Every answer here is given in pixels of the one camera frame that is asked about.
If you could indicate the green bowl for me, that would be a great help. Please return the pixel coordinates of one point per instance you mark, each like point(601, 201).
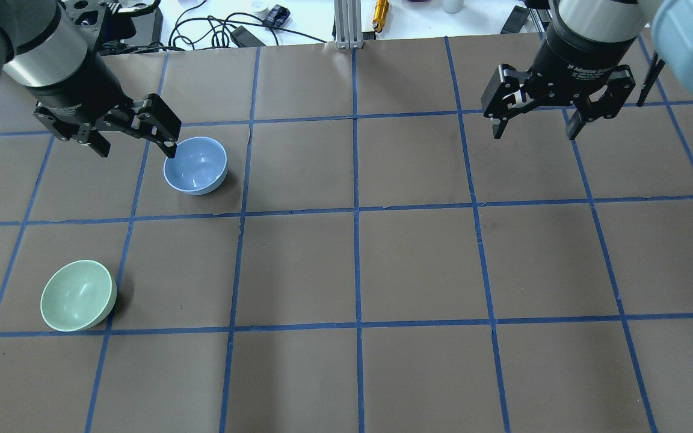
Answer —
point(78, 296)

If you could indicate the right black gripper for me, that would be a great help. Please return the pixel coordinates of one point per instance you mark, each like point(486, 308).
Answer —
point(583, 59)

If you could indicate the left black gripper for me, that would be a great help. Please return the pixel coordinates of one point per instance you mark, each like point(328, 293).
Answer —
point(77, 80)

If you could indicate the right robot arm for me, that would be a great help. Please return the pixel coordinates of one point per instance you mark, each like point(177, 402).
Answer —
point(670, 22)

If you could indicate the black flat box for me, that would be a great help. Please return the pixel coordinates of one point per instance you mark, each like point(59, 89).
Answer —
point(516, 20)

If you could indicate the blue bowl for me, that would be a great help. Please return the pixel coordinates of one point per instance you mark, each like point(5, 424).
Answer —
point(200, 166)

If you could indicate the black power adapter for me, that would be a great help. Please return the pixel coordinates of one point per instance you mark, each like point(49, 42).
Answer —
point(243, 38)

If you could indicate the white cup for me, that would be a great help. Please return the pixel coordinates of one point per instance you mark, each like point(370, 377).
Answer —
point(452, 6)

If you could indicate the aluminium frame post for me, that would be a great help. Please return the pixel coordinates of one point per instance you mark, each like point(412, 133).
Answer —
point(348, 24)

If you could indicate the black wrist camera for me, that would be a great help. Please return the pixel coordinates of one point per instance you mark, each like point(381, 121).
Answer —
point(109, 25)

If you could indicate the small blue black device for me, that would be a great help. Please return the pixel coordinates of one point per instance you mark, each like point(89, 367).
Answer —
point(276, 17)

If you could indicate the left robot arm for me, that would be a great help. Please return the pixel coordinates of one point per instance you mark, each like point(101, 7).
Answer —
point(53, 50)

